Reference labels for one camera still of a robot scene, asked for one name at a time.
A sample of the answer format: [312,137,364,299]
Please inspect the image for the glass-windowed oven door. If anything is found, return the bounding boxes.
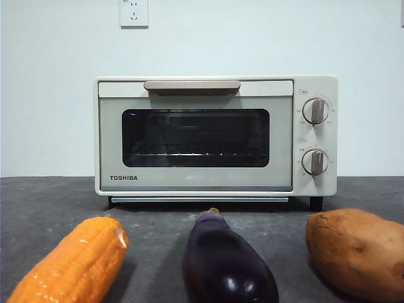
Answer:
[97,80,294,193]

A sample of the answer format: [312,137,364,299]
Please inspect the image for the beige oven door handle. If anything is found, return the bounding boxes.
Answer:
[144,80,241,97]

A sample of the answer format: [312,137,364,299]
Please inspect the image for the dark purple eggplant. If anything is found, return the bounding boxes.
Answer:
[182,207,280,303]

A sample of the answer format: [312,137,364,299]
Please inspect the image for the metal oven crumb tray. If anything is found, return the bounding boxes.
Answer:
[109,196,290,204]

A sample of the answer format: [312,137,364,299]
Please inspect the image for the cream timer oven knob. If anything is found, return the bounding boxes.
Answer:
[301,149,330,176]

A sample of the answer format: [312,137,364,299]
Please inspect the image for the cream temperature oven knob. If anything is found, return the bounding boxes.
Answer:
[302,97,331,125]

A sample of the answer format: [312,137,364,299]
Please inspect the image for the cream Toshiba toaster oven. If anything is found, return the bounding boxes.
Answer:
[93,74,340,211]

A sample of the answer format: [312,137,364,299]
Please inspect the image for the orange corn cob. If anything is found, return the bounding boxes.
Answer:
[6,216,129,303]

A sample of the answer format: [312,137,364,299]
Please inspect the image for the brown sweet potato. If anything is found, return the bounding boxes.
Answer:
[306,208,404,300]

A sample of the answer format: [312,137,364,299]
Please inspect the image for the wire oven rack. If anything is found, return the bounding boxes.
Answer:
[132,151,269,158]

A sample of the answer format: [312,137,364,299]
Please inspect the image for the white wall power socket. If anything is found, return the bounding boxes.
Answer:
[120,0,150,28]

